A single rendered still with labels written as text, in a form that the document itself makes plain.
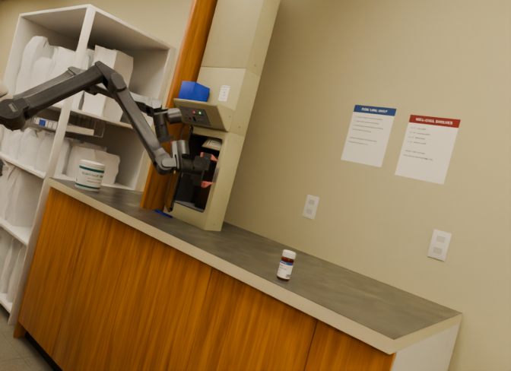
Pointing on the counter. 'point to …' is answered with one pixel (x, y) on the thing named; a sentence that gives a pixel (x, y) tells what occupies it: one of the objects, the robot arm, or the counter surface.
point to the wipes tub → (90, 175)
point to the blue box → (193, 91)
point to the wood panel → (189, 42)
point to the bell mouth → (213, 144)
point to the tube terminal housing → (241, 81)
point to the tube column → (242, 28)
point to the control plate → (195, 115)
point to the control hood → (221, 118)
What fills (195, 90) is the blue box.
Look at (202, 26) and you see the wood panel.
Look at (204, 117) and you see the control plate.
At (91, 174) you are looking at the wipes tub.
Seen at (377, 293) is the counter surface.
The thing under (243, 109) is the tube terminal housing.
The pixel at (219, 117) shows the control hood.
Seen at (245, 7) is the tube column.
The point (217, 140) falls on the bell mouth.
